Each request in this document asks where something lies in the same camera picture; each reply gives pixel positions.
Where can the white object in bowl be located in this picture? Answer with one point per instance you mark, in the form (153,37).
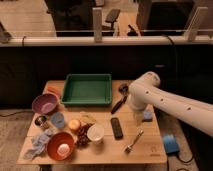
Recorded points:
(63,149)

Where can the purple bowl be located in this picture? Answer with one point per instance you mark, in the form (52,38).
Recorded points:
(45,103)

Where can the yellow banana peel item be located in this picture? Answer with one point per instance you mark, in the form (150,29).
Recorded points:
(87,118)

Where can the blue crumpled cloth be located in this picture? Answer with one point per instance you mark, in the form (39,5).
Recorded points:
(39,143)

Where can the white cup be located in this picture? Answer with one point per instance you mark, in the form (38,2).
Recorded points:
(96,133)

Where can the blue sponge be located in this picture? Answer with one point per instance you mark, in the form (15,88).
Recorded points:
(147,116)

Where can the bunch of dark grapes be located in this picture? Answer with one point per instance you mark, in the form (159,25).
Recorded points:
(82,139)

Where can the orange carrot toy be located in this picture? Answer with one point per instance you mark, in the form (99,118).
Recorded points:
(55,91)

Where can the blue box on floor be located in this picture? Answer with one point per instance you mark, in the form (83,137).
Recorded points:
(170,144)

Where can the green plastic tray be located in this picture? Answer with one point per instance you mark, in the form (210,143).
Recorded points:
(87,90)

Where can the blue plastic cup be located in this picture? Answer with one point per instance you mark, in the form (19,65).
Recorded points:
(57,120)

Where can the black office chair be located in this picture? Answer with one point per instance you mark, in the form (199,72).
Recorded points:
(111,18)

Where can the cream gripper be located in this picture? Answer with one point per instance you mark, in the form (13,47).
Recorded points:
(138,117)

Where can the black remote control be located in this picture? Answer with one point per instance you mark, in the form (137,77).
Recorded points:
(116,127)

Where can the orange bowl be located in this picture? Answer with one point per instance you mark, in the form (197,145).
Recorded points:
(55,141)

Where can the small metal can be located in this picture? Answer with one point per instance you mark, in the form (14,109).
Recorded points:
(41,122)

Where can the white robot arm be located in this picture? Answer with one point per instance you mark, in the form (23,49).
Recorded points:
(144,91)

